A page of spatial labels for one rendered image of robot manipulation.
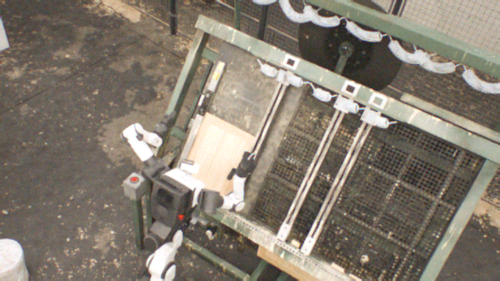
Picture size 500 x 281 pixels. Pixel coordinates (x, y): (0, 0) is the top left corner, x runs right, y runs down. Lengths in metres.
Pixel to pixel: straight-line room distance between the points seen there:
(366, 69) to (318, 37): 0.42
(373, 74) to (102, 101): 3.26
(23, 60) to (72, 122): 1.30
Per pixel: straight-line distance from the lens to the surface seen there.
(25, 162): 5.19
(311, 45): 3.67
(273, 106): 3.32
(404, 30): 3.29
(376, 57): 3.51
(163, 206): 3.03
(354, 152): 3.18
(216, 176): 3.54
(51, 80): 6.08
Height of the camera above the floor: 3.73
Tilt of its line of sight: 45 degrees down
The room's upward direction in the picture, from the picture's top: 10 degrees clockwise
